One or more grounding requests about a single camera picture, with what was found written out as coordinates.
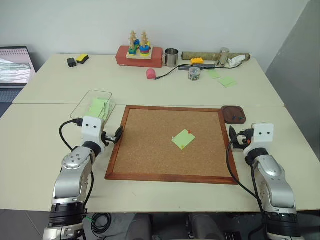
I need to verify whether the pile of green notes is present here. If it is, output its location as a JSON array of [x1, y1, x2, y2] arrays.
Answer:
[[85, 97, 112, 120]]

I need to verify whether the brown wooden dish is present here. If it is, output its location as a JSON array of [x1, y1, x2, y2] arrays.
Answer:
[[220, 105, 247, 125]]

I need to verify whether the crumpled white cloth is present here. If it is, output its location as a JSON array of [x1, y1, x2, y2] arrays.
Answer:
[[226, 55, 246, 68]]

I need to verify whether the grey flat usb hub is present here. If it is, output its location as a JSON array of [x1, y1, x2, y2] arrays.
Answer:
[[192, 62, 217, 69]]

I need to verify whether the black yellow device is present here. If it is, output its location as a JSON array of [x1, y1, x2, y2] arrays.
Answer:
[[75, 53, 91, 65]]

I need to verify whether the large green sticky note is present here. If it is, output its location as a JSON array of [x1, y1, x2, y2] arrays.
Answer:
[[217, 75, 239, 89]]

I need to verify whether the black cable coil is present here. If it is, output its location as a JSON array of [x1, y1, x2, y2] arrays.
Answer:
[[84, 212, 112, 236]]

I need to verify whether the red rectangular box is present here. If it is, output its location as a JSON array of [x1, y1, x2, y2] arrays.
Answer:
[[115, 45, 164, 69]]

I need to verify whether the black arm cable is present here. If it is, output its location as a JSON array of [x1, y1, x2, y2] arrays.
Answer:
[[59, 116, 84, 152], [225, 129, 266, 214]]

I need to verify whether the black usb cable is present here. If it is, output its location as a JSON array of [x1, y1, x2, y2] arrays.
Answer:
[[153, 65, 180, 81]]

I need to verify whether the clear jar of pins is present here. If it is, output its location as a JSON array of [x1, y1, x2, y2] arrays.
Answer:
[[187, 66, 202, 82]]

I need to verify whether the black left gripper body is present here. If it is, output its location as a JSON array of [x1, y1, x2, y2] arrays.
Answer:
[[101, 130, 119, 148]]

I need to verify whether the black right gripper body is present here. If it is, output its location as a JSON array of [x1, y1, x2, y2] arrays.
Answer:
[[234, 128, 254, 152]]

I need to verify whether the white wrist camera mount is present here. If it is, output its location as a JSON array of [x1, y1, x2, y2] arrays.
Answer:
[[80, 115, 106, 146], [250, 122, 275, 151]]

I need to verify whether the steel tumbler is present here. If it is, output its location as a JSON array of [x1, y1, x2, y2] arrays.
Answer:
[[215, 47, 231, 68]]

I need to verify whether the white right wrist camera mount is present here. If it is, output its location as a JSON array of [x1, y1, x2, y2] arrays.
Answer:
[[250, 122, 275, 151]]

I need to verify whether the grey laptop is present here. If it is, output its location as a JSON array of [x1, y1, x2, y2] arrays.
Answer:
[[0, 45, 37, 120]]

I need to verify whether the wooden ring stacking toy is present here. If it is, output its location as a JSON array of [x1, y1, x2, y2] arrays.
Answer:
[[125, 29, 154, 61]]

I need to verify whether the steel mug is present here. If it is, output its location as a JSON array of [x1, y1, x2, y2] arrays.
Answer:
[[162, 48, 180, 69]]

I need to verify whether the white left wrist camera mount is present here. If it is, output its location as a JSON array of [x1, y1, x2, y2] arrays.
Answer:
[[80, 115, 106, 146]]

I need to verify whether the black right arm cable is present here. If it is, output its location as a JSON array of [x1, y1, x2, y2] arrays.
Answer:
[[225, 129, 266, 214]]

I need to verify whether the clear plastic tray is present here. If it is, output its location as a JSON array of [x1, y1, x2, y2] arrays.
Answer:
[[69, 90, 117, 124]]

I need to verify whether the dark rounded shape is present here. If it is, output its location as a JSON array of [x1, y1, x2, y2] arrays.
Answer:
[[186, 213, 227, 240]]

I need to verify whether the wood framed cork board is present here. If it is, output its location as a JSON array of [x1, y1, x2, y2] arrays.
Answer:
[[104, 104, 240, 186]]

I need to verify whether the black power adapter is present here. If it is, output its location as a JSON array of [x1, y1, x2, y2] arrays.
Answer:
[[66, 57, 79, 69]]

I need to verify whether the green paper note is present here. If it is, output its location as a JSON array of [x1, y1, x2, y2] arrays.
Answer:
[[170, 128, 197, 151]]

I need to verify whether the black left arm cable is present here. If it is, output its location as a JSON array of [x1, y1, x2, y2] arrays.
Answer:
[[59, 116, 84, 152]]

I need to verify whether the pink round block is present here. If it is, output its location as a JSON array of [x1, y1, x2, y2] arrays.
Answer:
[[145, 68, 157, 81]]

